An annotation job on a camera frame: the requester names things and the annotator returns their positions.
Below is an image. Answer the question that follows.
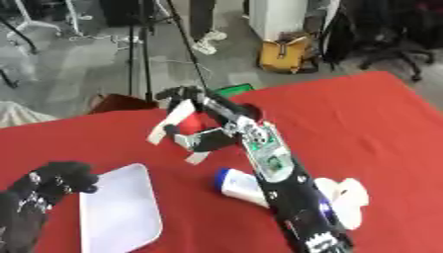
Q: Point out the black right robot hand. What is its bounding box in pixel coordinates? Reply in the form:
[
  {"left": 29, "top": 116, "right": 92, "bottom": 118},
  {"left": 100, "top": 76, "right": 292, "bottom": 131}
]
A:
[{"left": 153, "top": 85, "right": 260, "bottom": 131}]

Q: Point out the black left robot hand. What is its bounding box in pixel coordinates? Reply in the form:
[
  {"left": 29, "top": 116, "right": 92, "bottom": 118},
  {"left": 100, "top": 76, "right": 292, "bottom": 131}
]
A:
[{"left": 8, "top": 160, "right": 101, "bottom": 211}]

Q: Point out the green box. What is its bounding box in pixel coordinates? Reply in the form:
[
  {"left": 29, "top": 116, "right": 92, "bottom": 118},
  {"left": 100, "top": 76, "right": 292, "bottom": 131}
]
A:
[{"left": 213, "top": 83, "right": 258, "bottom": 99}]

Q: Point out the black box with white flaps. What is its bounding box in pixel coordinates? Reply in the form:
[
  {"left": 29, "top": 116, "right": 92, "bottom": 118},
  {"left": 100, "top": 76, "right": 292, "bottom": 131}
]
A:
[{"left": 145, "top": 98, "right": 267, "bottom": 166}]

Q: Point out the red round toy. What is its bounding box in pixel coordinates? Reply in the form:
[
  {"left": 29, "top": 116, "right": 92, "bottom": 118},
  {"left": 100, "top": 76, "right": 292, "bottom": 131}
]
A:
[{"left": 178, "top": 113, "right": 212, "bottom": 134}]

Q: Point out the white rectangular tray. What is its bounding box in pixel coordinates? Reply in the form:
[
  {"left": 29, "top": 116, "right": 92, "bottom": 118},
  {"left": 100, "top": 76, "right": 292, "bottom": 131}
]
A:
[{"left": 77, "top": 162, "right": 165, "bottom": 253}]

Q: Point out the white bag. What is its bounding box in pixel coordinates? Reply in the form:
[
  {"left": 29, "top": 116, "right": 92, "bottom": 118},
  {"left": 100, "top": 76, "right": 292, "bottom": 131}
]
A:
[{"left": 0, "top": 100, "right": 59, "bottom": 128}]

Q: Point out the yellow bag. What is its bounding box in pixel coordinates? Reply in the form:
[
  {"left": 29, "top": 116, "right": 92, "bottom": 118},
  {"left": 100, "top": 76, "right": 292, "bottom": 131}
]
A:
[{"left": 256, "top": 36, "right": 320, "bottom": 75}]

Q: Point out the white bottle with blue cap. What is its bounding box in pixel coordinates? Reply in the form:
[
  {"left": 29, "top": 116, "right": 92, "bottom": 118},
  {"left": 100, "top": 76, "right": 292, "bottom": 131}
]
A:
[{"left": 213, "top": 167, "right": 274, "bottom": 209}]

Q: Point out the person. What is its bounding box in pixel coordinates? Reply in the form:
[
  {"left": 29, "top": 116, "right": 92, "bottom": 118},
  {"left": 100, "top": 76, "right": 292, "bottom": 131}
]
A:
[{"left": 187, "top": 0, "right": 230, "bottom": 55}]

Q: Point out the brown bag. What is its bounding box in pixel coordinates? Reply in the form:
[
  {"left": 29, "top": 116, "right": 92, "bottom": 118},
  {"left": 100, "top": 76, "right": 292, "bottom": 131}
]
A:
[{"left": 86, "top": 93, "right": 161, "bottom": 115}]

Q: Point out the black tripod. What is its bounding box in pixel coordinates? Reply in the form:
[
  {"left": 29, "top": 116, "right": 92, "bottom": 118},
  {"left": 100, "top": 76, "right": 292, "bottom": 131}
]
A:
[{"left": 125, "top": 0, "right": 212, "bottom": 102}]

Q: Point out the white cabinet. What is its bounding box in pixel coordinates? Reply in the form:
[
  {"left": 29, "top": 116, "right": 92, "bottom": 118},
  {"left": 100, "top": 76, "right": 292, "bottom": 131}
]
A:
[{"left": 247, "top": 0, "right": 311, "bottom": 42}]

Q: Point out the black case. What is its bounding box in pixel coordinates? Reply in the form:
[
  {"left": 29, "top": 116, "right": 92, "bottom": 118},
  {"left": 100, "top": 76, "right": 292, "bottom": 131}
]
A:
[{"left": 98, "top": 0, "right": 159, "bottom": 28}]

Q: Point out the white chair base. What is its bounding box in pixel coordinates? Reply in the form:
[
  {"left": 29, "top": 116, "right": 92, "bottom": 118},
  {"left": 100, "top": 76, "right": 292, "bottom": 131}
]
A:
[{"left": 3, "top": 0, "right": 96, "bottom": 38}]

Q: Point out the black office chair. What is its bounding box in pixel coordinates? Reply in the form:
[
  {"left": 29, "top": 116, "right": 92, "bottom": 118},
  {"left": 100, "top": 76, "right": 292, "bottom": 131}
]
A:
[{"left": 319, "top": 0, "right": 443, "bottom": 83}]

